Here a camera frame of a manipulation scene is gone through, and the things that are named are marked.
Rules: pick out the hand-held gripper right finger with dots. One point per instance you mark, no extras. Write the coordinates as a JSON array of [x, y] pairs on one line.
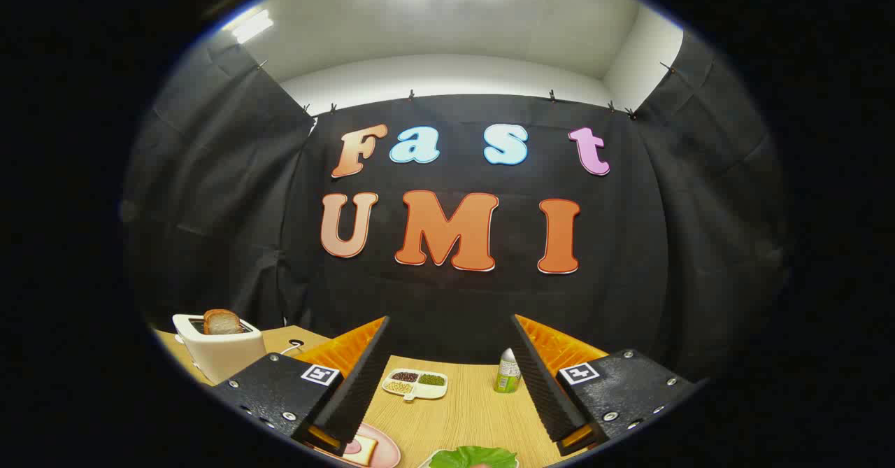
[[542, 384]]

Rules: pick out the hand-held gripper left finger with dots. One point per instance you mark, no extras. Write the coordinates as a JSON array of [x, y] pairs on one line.
[[363, 391]]

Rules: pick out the green lettuce leaf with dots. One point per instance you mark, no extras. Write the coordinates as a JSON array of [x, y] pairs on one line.
[[468, 457]]

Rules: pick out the toasted bread slice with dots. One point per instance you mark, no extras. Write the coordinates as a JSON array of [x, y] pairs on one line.
[[222, 322]]

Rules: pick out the green and silver bottle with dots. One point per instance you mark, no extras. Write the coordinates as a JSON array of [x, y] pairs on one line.
[[507, 377]]

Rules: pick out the white divided bean dish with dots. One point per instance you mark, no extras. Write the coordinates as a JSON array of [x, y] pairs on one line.
[[415, 389]]

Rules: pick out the pink ham slice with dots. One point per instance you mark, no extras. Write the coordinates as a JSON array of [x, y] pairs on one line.
[[352, 447]]

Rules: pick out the white bread slice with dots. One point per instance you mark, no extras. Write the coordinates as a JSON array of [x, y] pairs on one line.
[[367, 450]]

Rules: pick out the pink plate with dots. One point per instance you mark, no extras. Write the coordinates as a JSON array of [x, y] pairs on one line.
[[389, 450]]

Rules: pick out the white rectangular plate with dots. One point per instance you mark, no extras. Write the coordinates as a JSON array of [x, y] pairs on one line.
[[424, 463]]

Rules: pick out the black backdrop cloth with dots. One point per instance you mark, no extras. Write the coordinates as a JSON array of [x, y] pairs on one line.
[[447, 300]]

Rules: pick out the white toaster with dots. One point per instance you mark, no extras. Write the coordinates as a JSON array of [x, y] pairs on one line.
[[224, 356]]

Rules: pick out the small ceiling light panel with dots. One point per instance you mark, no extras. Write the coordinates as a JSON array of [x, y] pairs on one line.
[[252, 27]]

